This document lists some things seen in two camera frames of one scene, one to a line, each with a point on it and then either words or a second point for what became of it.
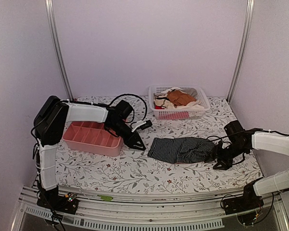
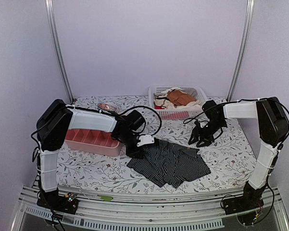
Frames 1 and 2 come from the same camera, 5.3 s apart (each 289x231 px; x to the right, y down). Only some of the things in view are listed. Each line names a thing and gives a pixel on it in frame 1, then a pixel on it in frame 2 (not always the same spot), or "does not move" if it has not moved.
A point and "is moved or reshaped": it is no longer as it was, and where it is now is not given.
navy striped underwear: (180, 150) is moved or reshaped
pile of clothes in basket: (175, 98) does not move
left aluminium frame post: (51, 19) does not move
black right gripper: (226, 164) to (197, 132)
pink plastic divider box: (92, 137) does not move
